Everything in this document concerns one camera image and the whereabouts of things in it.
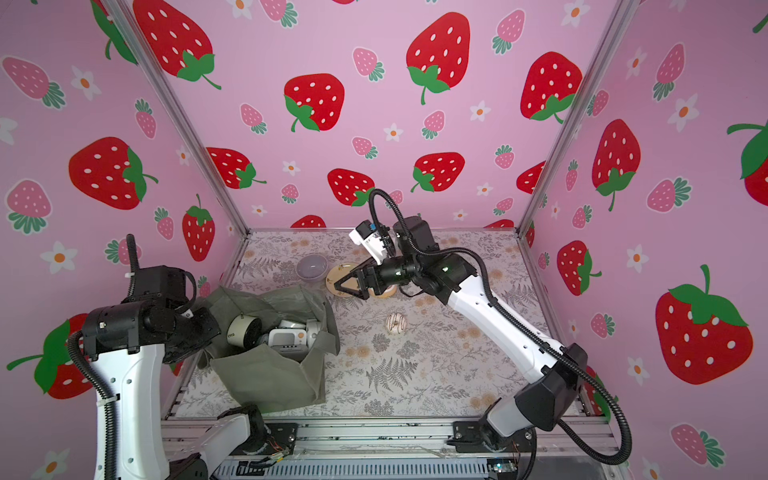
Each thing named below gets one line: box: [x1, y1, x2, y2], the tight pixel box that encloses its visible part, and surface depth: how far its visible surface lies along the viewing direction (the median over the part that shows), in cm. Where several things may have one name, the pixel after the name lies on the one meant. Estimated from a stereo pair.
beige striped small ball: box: [385, 313, 408, 335], surface depth 95 cm
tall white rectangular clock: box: [268, 328, 309, 354], surface depth 82 cm
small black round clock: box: [226, 312, 262, 350], surface depth 78 cm
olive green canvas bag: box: [197, 285, 340, 414], surface depth 70 cm
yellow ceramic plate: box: [325, 262, 359, 298], surface depth 106 cm
